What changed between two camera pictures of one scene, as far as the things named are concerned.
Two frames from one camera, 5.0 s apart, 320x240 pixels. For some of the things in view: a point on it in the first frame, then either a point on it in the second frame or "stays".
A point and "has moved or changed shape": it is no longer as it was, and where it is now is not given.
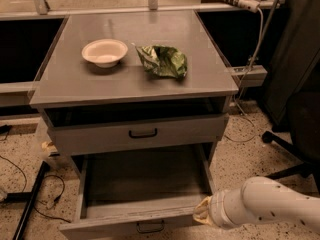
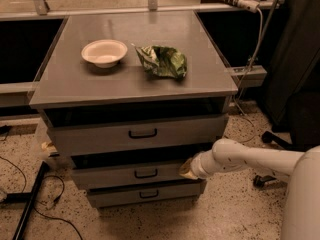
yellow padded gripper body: [217, 208] → [197, 166]
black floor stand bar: [29, 197] stays
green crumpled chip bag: [163, 60] stays
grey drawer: [137, 191] has moved or changed shape
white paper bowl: [105, 53] stays
